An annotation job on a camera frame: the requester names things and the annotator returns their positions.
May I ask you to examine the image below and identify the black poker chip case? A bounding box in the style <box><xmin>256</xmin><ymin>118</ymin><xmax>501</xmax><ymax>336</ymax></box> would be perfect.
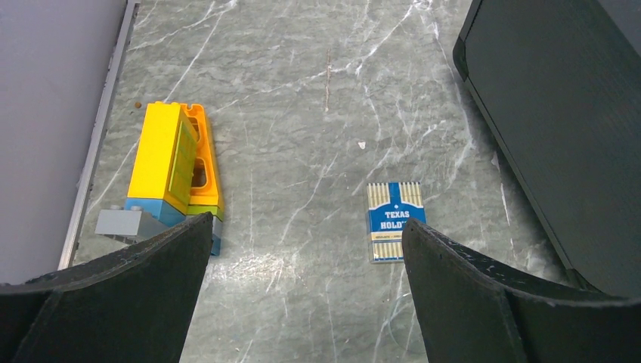
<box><xmin>453</xmin><ymin>0</ymin><xmax>640</xmax><ymax>297</ymax></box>

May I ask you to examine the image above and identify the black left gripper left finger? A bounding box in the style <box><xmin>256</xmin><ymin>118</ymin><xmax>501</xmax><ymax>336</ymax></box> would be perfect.
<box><xmin>1</xmin><ymin>213</ymin><xmax>213</xmax><ymax>362</ymax></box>

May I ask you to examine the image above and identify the yellow orange duplo brick tower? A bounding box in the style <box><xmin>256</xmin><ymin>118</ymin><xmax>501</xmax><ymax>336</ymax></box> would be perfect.
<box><xmin>94</xmin><ymin>101</ymin><xmax>225</xmax><ymax>256</ymax></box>

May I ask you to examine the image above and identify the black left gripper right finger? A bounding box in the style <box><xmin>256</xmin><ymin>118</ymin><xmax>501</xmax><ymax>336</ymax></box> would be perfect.
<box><xmin>401</xmin><ymin>219</ymin><xmax>640</xmax><ymax>362</ymax></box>

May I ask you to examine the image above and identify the blue texas holdem card deck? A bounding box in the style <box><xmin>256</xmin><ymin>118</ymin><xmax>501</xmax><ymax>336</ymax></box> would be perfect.
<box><xmin>366</xmin><ymin>181</ymin><xmax>426</xmax><ymax>263</ymax></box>

